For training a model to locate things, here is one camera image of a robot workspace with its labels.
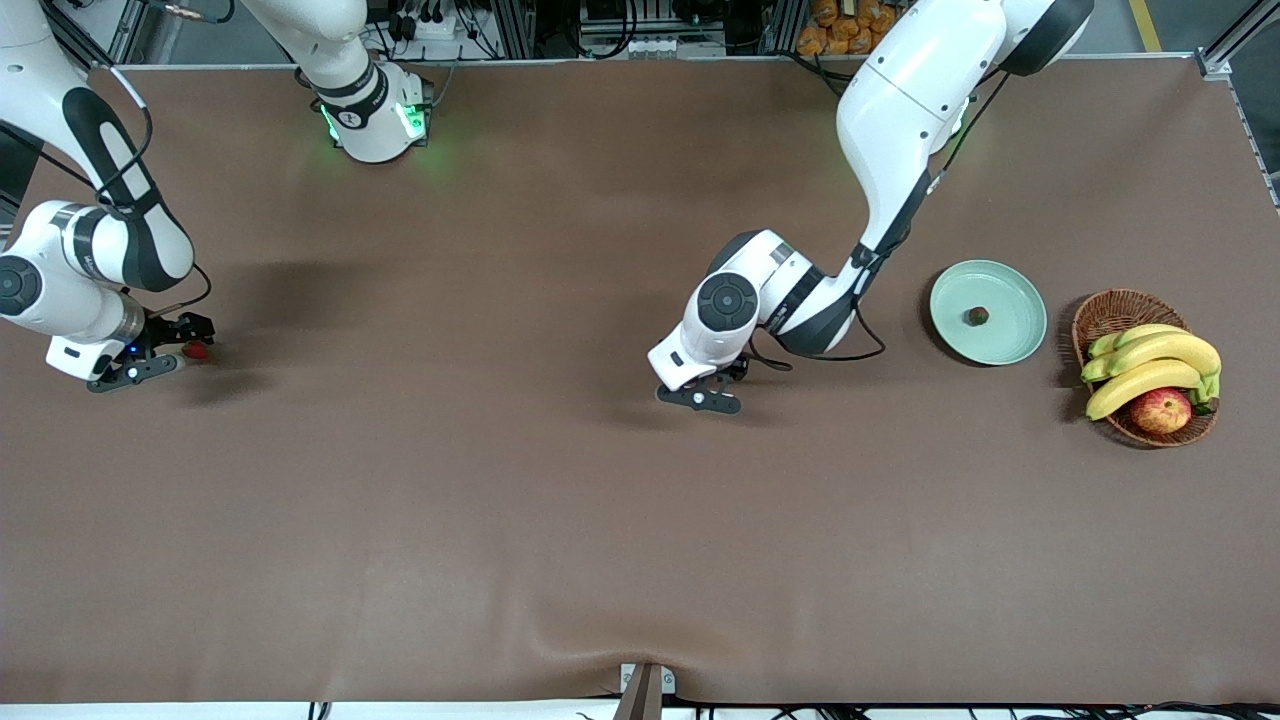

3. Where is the pale green round plate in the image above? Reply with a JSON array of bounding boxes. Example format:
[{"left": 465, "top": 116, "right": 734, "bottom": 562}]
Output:
[{"left": 929, "top": 259, "right": 1048, "bottom": 367}]

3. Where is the brown table cover sheet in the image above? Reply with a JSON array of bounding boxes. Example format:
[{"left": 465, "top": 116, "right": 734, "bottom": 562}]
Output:
[{"left": 0, "top": 57, "right": 1280, "bottom": 707}]

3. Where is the orange packaged snack pile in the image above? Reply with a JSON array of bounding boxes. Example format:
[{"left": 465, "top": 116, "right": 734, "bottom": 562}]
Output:
[{"left": 796, "top": 0, "right": 881, "bottom": 57}]

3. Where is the white power strip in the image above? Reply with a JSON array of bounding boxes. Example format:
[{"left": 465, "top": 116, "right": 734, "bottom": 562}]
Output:
[{"left": 385, "top": 0, "right": 461, "bottom": 46}]

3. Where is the brown wicker basket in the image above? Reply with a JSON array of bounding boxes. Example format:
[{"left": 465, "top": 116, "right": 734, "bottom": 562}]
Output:
[{"left": 1072, "top": 290, "right": 1221, "bottom": 449}]

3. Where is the small greenish yellow banana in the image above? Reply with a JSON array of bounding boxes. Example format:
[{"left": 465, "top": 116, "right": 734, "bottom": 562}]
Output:
[{"left": 1088, "top": 323, "right": 1191, "bottom": 359}]

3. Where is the red apple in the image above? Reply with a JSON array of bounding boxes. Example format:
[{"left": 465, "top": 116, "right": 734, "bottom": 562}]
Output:
[{"left": 1129, "top": 388, "right": 1193, "bottom": 435}]

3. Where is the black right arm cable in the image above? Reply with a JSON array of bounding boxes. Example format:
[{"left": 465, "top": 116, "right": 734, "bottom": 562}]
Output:
[{"left": 40, "top": 0, "right": 213, "bottom": 319}]

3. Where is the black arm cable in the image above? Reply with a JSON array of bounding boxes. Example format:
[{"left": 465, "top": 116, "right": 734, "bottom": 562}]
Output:
[
  {"left": 745, "top": 70, "right": 1011, "bottom": 363},
  {"left": 40, "top": 0, "right": 213, "bottom": 319}
]

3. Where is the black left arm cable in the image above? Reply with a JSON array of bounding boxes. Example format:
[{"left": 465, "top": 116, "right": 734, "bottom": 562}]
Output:
[{"left": 745, "top": 70, "right": 1011, "bottom": 363}]

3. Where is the aluminium frame strut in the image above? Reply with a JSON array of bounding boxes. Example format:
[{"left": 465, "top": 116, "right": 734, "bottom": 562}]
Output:
[
  {"left": 1195, "top": 0, "right": 1280, "bottom": 76},
  {"left": 45, "top": 0, "right": 151, "bottom": 69}
]

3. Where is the metal table edge bracket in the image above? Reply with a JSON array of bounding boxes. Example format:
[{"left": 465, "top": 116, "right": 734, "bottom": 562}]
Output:
[{"left": 613, "top": 662, "right": 677, "bottom": 720}]

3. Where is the aluminium frame post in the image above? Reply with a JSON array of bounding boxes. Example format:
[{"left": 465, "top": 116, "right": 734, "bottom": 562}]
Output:
[
  {"left": 758, "top": 0, "right": 807, "bottom": 56},
  {"left": 493, "top": 0, "right": 538, "bottom": 59}
]

